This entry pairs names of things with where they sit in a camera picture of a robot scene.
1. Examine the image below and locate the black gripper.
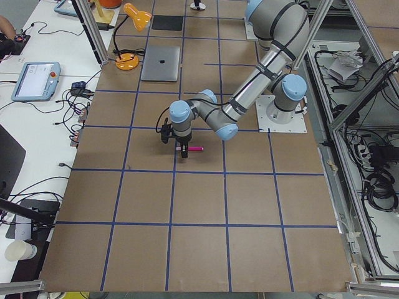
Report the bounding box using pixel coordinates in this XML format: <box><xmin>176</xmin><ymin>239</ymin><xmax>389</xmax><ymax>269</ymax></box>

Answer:
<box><xmin>174</xmin><ymin>131</ymin><xmax>192</xmax><ymax>158</ymax></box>

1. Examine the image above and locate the pink pen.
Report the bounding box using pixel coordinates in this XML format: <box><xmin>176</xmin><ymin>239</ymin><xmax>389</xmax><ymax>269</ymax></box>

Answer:
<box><xmin>175</xmin><ymin>146</ymin><xmax>204</xmax><ymax>151</ymax></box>

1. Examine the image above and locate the white computer mouse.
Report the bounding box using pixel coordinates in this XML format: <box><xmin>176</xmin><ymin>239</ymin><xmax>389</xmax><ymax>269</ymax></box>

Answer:
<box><xmin>190</xmin><ymin>3</ymin><xmax>206</xmax><ymax>11</ymax></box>

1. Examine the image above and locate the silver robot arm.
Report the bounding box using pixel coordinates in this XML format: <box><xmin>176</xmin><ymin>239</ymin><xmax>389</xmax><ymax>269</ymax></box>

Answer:
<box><xmin>160</xmin><ymin>1</ymin><xmax>309</xmax><ymax>158</ymax></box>

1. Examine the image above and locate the black mousepad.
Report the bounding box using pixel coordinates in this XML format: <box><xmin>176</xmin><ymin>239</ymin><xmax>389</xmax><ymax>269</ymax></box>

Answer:
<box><xmin>151</xmin><ymin>15</ymin><xmax>183</xmax><ymax>31</ymax></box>

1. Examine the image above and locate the silver closed laptop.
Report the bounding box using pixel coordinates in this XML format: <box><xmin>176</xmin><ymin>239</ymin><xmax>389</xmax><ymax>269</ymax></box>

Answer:
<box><xmin>141</xmin><ymin>45</ymin><xmax>180</xmax><ymax>82</ymax></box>

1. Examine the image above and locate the orange desk lamp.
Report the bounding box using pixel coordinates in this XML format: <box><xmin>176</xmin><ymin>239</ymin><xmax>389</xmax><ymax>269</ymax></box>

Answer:
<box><xmin>112</xmin><ymin>2</ymin><xmax>152</xmax><ymax>70</ymax></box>

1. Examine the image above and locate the black power adapter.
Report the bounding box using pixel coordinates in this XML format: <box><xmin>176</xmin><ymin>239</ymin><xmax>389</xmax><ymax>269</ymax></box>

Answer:
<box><xmin>96</xmin><ymin>22</ymin><xmax>115</xmax><ymax>31</ymax></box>

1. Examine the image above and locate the wooden stand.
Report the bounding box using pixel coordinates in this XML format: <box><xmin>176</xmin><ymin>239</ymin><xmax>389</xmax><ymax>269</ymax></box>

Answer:
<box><xmin>93</xmin><ymin>0</ymin><xmax>115</xmax><ymax>24</ymax></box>

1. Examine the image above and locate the blue teach pendant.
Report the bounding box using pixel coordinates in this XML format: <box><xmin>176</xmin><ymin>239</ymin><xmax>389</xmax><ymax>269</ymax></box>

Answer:
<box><xmin>54</xmin><ymin>0</ymin><xmax>77</xmax><ymax>17</ymax></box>
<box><xmin>11</xmin><ymin>62</ymin><xmax>61</xmax><ymax>102</ymax></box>

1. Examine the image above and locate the orange cylindrical container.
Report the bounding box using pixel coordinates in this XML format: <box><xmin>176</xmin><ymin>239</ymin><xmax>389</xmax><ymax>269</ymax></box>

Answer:
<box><xmin>99</xmin><ymin>0</ymin><xmax>122</xmax><ymax>9</ymax></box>

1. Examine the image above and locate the white paper cup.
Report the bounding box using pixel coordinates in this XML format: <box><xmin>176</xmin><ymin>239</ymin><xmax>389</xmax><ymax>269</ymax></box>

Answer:
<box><xmin>4</xmin><ymin>240</ymin><xmax>37</xmax><ymax>262</ymax></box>

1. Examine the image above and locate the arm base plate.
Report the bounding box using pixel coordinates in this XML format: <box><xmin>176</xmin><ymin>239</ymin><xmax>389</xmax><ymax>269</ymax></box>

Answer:
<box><xmin>244</xmin><ymin>18</ymin><xmax>258</xmax><ymax>41</ymax></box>
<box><xmin>255</xmin><ymin>95</ymin><xmax>307</xmax><ymax>133</ymax></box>

